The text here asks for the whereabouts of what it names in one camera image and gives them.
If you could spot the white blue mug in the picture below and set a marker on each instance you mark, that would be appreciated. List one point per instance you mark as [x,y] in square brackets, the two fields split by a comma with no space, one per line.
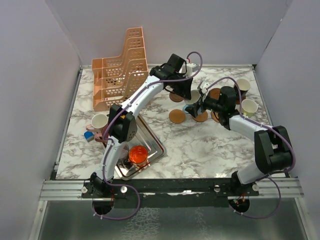
[192,106]

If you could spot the white cream cup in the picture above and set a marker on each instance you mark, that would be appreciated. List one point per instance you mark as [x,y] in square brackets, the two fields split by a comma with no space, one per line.
[249,108]

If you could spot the silver metal tray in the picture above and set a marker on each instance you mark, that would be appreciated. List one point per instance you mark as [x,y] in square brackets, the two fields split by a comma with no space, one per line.
[147,138]

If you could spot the brown ringed wooden saucer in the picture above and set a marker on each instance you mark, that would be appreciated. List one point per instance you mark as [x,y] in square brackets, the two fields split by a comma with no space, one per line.
[214,93]

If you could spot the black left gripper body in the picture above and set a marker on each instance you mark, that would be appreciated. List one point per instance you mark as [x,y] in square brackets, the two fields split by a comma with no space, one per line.
[180,87]

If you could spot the woven rattan coaster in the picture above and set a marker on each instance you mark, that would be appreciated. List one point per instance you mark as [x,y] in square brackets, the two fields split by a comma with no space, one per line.
[214,116]

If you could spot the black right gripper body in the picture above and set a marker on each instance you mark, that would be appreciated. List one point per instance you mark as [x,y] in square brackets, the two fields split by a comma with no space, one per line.
[210,104]

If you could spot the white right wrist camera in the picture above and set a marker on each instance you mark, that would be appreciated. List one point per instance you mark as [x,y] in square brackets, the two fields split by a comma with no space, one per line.
[203,87]

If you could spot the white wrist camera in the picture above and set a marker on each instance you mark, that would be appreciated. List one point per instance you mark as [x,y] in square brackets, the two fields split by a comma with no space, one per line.
[191,68]
[203,87]

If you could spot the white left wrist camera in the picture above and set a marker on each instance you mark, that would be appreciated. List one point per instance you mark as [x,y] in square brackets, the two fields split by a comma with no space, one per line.
[191,68]

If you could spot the purple glass cup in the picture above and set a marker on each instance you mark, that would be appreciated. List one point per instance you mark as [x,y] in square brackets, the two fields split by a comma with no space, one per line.
[124,153]

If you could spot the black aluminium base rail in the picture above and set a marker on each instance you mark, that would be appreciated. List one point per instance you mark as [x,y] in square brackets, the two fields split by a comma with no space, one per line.
[168,193]

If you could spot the white pink mug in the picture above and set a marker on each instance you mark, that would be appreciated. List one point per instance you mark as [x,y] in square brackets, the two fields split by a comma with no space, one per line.
[98,122]

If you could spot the orange metallic cup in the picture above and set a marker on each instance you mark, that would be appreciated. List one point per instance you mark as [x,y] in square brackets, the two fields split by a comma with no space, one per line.
[138,156]

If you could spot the peach plastic file organizer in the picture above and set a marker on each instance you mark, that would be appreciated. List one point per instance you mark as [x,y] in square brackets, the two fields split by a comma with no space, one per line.
[117,78]

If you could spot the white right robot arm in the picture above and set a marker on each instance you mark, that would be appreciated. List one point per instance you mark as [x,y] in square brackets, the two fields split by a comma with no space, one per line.
[272,149]

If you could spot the light brown wooden coaster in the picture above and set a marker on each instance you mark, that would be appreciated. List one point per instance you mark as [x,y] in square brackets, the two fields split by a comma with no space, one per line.
[201,117]

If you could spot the dark walnut coaster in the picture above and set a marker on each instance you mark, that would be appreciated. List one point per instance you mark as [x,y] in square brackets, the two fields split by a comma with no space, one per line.
[175,98]

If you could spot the light beech wooden coaster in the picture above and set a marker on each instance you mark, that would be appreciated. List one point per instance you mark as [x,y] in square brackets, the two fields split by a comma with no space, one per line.
[177,116]

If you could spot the blue sponge block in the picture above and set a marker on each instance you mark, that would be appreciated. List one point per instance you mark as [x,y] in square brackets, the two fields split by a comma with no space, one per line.
[89,136]

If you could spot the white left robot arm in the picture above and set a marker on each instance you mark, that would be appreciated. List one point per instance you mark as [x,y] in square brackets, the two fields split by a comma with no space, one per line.
[122,126]

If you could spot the pink maroon mug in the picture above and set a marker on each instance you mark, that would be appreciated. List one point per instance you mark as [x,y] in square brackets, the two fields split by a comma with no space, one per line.
[99,137]

